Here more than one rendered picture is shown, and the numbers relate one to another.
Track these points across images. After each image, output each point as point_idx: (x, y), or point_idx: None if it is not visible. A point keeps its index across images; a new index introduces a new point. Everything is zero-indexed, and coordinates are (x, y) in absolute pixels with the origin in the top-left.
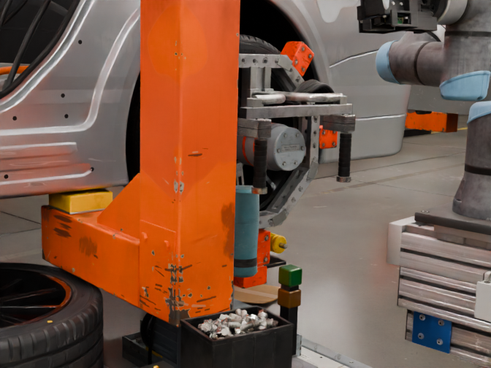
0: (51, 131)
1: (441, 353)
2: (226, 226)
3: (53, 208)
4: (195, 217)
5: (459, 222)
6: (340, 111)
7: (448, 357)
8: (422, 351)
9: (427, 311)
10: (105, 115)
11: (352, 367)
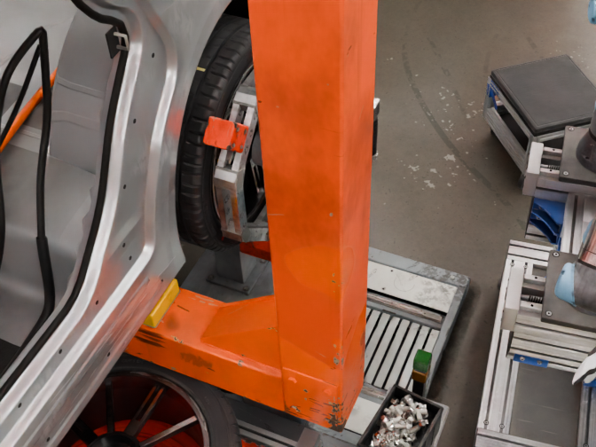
0: (128, 286)
1: (409, 181)
2: (362, 344)
3: None
4: (348, 365)
5: (584, 327)
6: None
7: (418, 185)
8: (393, 185)
9: (537, 356)
10: (161, 230)
11: None
